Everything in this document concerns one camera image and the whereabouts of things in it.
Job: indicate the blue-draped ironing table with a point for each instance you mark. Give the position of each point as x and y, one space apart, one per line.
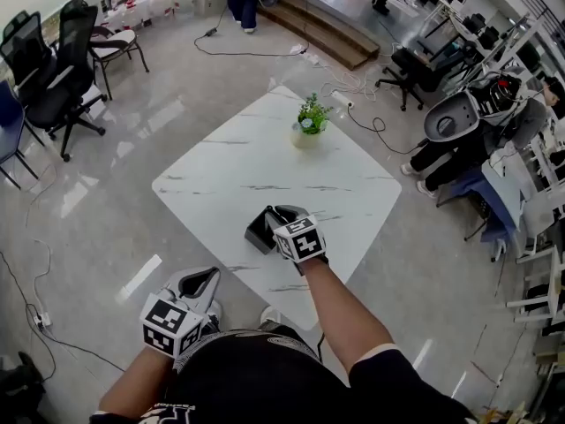
499 183

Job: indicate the black chair with white cushion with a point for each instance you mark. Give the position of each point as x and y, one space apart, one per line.
115 42

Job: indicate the person's left forearm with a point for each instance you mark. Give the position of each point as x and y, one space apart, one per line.
132 382

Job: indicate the white side table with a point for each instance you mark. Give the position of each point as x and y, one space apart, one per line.
552 289

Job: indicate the person's right forearm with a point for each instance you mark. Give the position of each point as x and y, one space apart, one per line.
340 312

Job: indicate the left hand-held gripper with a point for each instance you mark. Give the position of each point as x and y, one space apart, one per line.
170 325

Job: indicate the black square box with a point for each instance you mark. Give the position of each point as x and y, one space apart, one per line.
258 236

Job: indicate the white shell backpack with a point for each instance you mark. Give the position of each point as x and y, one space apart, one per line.
450 117

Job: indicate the person's black t-shirt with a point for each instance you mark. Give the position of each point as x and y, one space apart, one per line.
265 391

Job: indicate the white marble table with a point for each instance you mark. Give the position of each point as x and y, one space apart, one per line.
265 183

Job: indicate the white power strip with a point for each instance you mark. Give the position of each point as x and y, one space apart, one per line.
343 98
299 50
42 320

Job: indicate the row of clear water jugs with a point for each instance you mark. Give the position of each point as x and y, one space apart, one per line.
154 2

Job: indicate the person's right shoe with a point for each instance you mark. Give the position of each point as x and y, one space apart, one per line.
270 315

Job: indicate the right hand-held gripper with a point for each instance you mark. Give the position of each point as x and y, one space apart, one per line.
300 241

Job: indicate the person's shoe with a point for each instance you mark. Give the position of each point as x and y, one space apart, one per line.
215 309
270 315

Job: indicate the black mesh office chair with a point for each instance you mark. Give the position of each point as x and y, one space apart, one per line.
22 51
410 71
70 60

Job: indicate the blue chair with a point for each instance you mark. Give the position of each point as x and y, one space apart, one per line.
9 126

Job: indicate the white shelving rack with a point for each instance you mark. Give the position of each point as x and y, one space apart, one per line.
512 44

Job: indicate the brown wooden steps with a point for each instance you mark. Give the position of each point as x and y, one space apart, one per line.
326 29

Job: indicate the person's left shoe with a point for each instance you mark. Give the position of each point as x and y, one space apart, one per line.
215 309

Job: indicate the small potted plant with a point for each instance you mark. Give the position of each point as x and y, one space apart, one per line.
311 122

